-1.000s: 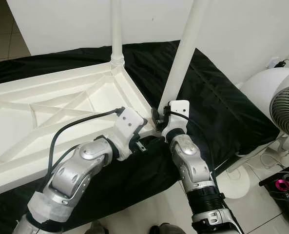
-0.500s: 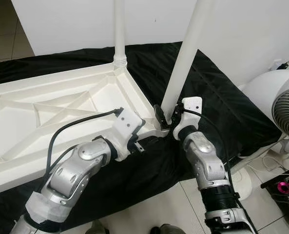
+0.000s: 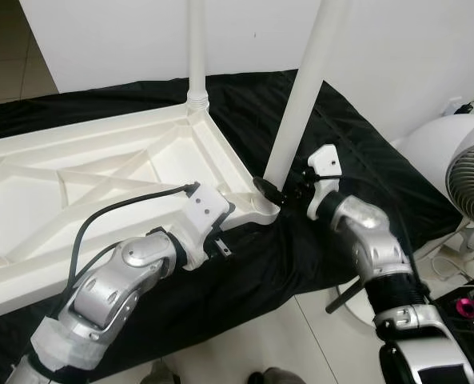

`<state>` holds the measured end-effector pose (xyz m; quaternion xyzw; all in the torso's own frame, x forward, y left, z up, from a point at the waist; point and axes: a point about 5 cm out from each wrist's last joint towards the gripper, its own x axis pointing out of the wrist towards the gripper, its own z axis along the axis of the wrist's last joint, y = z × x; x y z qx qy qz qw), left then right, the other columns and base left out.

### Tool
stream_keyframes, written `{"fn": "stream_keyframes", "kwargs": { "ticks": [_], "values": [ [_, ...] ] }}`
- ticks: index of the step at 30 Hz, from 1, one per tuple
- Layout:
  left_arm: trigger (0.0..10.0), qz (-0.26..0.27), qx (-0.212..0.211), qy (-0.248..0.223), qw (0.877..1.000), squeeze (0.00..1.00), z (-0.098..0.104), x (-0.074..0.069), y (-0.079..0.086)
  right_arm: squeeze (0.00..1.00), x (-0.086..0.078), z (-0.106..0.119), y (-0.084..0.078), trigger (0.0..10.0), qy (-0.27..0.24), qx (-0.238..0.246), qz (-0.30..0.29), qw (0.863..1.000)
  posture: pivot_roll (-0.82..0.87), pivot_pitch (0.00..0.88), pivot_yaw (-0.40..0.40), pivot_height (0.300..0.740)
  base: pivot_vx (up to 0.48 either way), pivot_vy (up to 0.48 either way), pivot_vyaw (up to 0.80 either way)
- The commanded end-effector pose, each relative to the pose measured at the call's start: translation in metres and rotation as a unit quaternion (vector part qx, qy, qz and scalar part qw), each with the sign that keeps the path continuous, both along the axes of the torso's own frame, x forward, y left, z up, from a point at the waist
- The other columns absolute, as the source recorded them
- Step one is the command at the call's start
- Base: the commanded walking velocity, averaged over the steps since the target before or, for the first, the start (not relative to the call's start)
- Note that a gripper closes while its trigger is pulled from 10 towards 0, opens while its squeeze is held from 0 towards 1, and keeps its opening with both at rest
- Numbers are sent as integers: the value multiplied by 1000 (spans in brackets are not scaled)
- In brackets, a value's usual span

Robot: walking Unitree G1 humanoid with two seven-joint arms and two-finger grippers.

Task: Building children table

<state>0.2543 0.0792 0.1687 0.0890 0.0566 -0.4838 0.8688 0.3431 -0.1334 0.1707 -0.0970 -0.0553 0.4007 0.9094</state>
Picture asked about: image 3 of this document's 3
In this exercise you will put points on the white plastic table leg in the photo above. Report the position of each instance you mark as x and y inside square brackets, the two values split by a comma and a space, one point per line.
[300, 96]
[197, 48]

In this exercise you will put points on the white plastic table top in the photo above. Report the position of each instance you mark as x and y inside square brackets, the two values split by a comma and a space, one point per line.
[29, 184]

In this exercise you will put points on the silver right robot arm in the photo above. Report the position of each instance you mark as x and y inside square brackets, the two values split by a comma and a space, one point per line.
[372, 240]

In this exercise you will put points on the black cloth table cover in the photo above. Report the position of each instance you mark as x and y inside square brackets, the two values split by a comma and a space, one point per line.
[364, 160]

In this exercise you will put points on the white standing fan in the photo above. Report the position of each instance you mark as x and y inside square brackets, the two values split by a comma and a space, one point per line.
[436, 144]

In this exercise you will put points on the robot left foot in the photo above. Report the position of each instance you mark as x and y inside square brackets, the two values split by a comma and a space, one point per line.
[158, 374]

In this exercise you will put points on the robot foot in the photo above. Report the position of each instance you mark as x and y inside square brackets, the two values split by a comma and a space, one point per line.
[158, 374]
[276, 378]

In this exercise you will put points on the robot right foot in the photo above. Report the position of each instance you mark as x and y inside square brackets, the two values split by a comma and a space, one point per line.
[276, 378]

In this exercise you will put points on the pink and black hair dryer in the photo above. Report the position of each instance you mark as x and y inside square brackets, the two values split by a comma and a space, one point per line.
[466, 308]

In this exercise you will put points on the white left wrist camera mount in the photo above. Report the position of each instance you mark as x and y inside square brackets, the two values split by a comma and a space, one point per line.
[209, 208]

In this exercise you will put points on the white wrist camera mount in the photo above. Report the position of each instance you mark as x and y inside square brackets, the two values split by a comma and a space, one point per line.
[324, 160]
[209, 208]

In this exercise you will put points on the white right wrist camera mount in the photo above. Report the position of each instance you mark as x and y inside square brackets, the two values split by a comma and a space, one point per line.
[324, 160]

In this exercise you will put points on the black metal table frame bar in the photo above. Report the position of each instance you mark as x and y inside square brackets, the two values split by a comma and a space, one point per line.
[344, 298]

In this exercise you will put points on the white wall power socket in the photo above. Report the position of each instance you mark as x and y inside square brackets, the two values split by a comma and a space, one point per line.
[454, 106]

